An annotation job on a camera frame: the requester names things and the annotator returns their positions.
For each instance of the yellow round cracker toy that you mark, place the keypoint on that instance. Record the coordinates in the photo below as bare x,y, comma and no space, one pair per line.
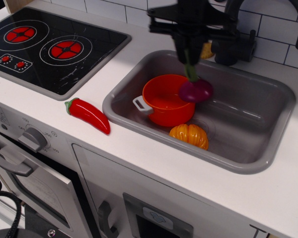
206,51

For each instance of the grey plastic sink basin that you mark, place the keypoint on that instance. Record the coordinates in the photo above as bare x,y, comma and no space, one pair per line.
244,119

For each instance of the grey oven knob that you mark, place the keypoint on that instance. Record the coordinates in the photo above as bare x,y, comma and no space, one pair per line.
33,139

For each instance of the black toy stovetop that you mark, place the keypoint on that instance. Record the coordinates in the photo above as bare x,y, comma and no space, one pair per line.
54,55

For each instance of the red toy chili pepper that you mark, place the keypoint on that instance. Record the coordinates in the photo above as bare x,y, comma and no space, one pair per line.
88,113

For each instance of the white cabinet door grey handle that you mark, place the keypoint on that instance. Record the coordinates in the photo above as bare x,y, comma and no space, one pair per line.
137,205

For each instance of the orange toy pumpkin half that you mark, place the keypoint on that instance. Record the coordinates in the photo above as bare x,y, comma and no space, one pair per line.
192,134

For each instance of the black faucet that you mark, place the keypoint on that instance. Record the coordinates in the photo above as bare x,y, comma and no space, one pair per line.
241,48

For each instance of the orange toy pot grey handles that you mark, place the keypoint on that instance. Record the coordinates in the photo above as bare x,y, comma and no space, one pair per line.
161,103

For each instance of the toy beet with green leaves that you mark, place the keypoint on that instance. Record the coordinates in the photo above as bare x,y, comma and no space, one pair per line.
195,89

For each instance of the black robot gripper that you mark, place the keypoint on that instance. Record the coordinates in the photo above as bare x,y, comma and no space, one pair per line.
194,19

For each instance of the oven door with grey handle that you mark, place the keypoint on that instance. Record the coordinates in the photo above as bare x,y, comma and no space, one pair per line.
52,190

